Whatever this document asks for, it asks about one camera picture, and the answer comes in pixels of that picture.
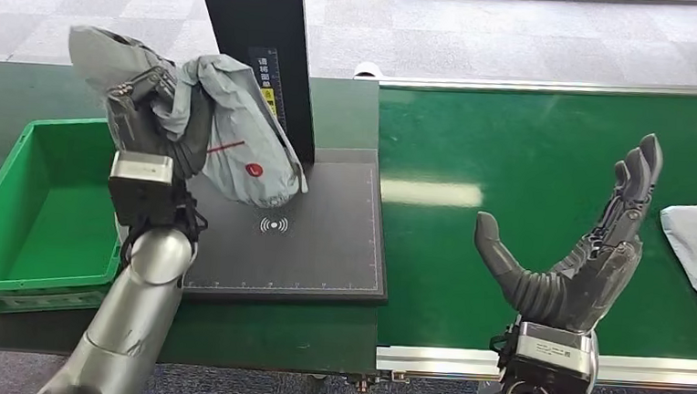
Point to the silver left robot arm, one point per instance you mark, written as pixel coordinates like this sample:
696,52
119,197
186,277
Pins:
136,304

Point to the green plastic crate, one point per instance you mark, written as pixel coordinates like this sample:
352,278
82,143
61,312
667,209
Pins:
44,219

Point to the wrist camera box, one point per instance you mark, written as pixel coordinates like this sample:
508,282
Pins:
557,350
140,192

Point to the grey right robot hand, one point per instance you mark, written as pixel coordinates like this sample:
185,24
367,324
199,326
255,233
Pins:
585,289

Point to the black inbound scanner machine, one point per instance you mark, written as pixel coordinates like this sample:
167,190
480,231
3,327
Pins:
321,242

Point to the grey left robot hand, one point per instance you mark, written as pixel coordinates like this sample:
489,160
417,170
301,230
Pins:
141,122

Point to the white round cap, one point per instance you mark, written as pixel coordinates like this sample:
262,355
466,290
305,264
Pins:
367,70

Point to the green conveyor belt, aluminium frame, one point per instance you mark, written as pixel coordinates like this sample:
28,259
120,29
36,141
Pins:
509,145

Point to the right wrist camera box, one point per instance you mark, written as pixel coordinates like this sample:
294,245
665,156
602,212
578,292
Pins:
557,350

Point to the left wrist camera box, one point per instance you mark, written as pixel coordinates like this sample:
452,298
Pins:
140,192

